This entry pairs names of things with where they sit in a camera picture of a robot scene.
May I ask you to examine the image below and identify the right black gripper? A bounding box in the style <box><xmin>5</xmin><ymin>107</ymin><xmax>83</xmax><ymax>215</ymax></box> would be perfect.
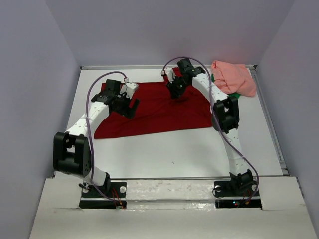
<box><xmin>165</xmin><ymin>75</ymin><xmax>190</xmax><ymax>99</ymax></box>

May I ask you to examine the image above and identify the aluminium rail back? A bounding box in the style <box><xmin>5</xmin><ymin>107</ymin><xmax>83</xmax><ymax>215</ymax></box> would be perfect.
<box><xmin>80</xmin><ymin>64</ymin><xmax>258</xmax><ymax>70</ymax></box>

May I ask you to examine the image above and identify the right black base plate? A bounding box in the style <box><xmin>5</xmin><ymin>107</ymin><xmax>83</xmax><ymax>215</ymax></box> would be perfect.
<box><xmin>212</xmin><ymin>180</ymin><xmax>262</xmax><ymax>209</ymax></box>

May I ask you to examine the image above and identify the aluminium rail right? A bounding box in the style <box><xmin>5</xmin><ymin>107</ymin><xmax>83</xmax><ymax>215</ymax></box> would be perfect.
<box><xmin>250</xmin><ymin>65</ymin><xmax>290</xmax><ymax>176</ymax></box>

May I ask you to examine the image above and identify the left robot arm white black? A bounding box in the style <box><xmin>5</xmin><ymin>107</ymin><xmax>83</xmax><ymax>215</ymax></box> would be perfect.
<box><xmin>53</xmin><ymin>79</ymin><xmax>140</xmax><ymax>197</ymax></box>

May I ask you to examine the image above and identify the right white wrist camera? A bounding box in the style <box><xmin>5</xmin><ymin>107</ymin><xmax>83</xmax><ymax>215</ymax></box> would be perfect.
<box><xmin>161</xmin><ymin>67</ymin><xmax>174</xmax><ymax>83</ymax></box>

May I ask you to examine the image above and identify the pink t shirt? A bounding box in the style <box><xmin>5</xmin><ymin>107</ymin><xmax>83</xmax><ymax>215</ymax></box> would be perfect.
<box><xmin>211</xmin><ymin>61</ymin><xmax>256</xmax><ymax>97</ymax></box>

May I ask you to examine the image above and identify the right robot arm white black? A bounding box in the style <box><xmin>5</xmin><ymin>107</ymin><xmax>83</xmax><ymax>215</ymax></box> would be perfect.
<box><xmin>161</xmin><ymin>57</ymin><xmax>259</xmax><ymax>196</ymax></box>

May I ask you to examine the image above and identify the red t shirt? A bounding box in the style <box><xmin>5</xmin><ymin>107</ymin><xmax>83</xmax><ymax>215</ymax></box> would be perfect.
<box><xmin>94</xmin><ymin>77</ymin><xmax>212</xmax><ymax>139</ymax></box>

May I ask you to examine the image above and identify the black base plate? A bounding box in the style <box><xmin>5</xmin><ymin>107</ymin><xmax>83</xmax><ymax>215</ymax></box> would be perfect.
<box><xmin>78</xmin><ymin>180</ymin><xmax>127</xmax><ymax>210</ymax></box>
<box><xmin>212</xmin><ymin>180</ymin><xmax>262</xmax><ymax>209</ymax></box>

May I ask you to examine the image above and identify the green t shirt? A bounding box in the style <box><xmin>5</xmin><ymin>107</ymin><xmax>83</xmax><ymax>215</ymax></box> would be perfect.
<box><xmin>211</xmin><ymin>74</ymin><xmax>241</xmax><ymax>99</ymax></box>

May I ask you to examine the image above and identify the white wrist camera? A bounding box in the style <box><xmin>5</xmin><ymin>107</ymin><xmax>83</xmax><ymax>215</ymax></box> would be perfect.
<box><xmin>120</xmin><ymin>82</ymin><xmax>139</xmax><ymax>99</ymax></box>
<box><xmin>161</xmin><ymin>67</ymin><xmax>174</xmax><ymax>83</ymax></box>

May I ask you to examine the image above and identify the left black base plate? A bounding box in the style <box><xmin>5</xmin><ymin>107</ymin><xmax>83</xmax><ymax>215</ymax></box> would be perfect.
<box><xmin>78</xmin><ymin>180</ymin><xmax>127</xmax><ymax>210</ymax></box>

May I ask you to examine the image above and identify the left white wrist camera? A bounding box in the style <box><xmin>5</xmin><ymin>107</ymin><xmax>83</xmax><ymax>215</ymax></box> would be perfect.
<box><xmin>120</xmin><ymin>82</ymin><xmax>139</xmax><ymax>99</ymax></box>

